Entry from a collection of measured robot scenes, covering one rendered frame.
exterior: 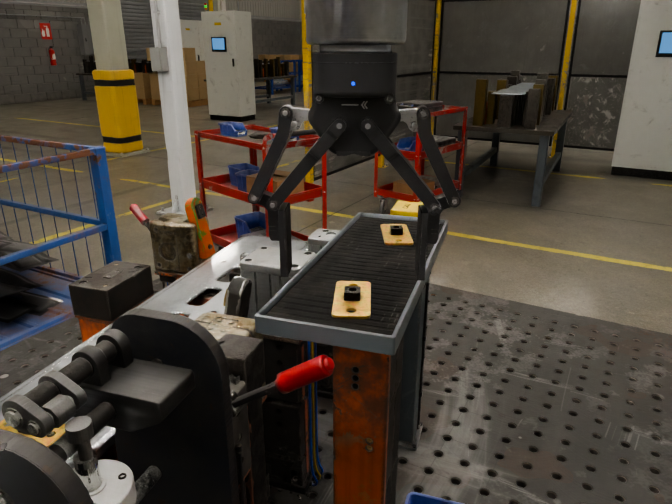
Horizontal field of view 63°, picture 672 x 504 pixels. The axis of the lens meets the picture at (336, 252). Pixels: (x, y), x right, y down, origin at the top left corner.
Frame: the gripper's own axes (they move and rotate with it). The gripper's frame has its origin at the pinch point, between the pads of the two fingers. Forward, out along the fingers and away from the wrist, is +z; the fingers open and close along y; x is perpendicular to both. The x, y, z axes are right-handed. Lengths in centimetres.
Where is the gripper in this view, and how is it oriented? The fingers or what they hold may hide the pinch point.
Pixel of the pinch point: (352, 263)
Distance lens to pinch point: 55.5
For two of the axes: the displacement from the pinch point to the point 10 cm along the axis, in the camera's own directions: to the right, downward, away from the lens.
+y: -10.0, -0.2, 0.6
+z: 0.0, 9.4, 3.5
